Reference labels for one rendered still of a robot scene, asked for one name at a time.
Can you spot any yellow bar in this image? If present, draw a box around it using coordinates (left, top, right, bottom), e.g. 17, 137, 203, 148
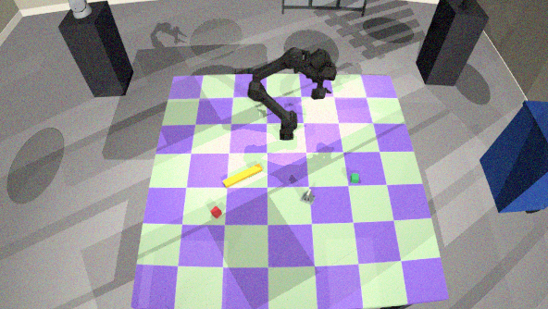
223, 164, 263, 188

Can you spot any red cube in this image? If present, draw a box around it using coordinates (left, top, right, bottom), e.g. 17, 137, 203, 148
210, 206, 222, 218

